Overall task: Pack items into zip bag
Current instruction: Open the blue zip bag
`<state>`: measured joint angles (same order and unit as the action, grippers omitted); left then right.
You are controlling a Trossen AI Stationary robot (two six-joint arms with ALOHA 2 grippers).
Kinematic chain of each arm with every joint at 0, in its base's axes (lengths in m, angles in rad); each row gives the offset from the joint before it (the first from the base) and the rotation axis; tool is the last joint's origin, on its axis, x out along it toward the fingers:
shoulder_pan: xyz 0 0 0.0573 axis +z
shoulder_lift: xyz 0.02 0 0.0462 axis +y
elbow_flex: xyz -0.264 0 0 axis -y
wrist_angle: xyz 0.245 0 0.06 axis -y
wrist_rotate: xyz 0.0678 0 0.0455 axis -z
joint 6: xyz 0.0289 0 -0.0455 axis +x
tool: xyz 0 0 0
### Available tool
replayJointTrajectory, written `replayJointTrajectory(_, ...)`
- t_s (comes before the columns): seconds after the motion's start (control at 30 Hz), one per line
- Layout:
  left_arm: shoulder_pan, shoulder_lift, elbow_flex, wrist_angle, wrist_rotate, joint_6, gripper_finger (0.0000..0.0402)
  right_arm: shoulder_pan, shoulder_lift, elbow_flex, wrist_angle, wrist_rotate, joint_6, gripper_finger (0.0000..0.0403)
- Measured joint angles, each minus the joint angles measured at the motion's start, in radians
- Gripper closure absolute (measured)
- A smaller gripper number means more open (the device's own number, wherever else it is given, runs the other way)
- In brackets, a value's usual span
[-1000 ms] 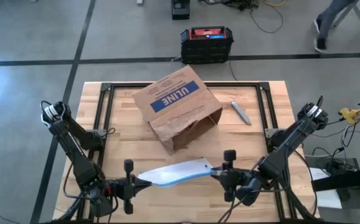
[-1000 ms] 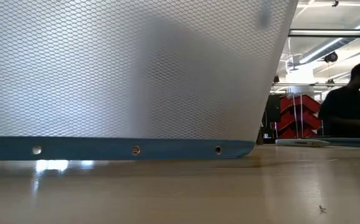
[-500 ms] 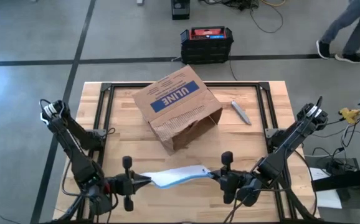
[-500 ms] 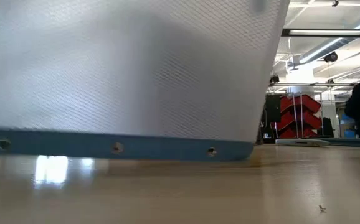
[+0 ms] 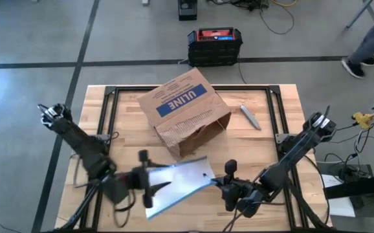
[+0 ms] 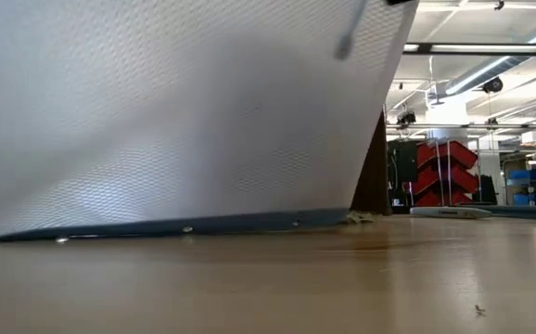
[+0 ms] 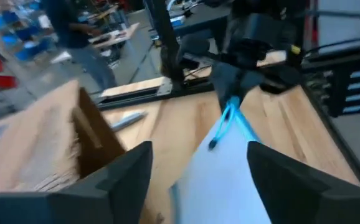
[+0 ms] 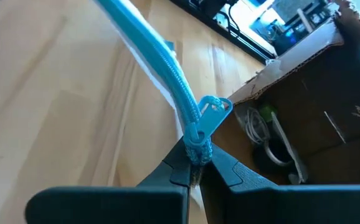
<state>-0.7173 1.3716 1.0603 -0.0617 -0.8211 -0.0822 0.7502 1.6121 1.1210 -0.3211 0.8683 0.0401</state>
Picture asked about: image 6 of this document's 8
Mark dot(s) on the brown Uline cardboard box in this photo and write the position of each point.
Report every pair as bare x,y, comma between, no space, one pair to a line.
372,185

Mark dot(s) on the grey metal utility knife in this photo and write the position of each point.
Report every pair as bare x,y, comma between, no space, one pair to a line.
449,212

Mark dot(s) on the white mesh blue-zipper bag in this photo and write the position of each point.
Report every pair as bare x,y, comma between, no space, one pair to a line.
156,116

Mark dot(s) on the black equipment cabinet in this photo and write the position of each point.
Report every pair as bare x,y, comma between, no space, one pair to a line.
404,162

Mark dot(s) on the red storage bin rack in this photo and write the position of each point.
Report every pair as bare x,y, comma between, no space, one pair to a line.
453,176

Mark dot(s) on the torn tape scrap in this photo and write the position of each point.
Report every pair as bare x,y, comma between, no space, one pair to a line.
361,217

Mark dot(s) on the black ceiling-mounted camera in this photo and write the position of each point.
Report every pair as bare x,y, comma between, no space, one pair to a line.
406,118
493,84

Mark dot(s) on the silver ceiling duct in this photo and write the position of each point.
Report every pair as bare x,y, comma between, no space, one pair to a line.
495,69

